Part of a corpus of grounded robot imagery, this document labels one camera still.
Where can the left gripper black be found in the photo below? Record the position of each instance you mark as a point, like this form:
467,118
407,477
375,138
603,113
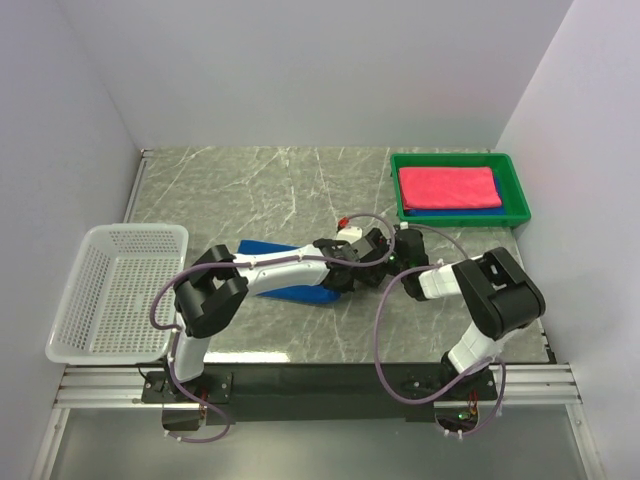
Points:
349,287

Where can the pink towel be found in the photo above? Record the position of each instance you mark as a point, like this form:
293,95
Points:
450,187

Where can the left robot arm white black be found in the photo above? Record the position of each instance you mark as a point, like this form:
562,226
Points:
209,295

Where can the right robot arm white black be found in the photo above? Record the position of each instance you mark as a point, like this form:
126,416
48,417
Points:
500,297

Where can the green plastic tray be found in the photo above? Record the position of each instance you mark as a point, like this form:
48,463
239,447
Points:
513,212

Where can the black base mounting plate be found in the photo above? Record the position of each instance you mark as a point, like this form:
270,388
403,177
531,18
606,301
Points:
304,392

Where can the white perforated plastic basket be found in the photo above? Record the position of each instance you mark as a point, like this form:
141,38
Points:
103,316

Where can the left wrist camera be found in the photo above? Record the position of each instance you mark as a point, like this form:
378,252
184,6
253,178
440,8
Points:
348,233

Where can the aluminium rail frame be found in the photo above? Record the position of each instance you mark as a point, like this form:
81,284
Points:
121,387

